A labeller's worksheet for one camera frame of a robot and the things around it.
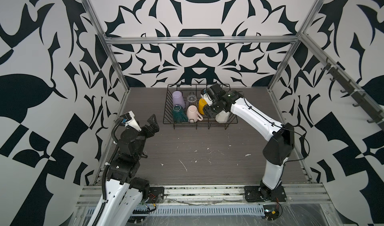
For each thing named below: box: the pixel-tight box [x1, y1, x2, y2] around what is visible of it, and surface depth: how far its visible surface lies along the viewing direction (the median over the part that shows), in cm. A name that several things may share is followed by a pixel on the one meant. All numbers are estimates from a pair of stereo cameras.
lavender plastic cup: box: [172, 90, 186, 109], surface depth 99 cm
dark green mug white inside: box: [172, 104, 189, 123], surface depth 95 cm
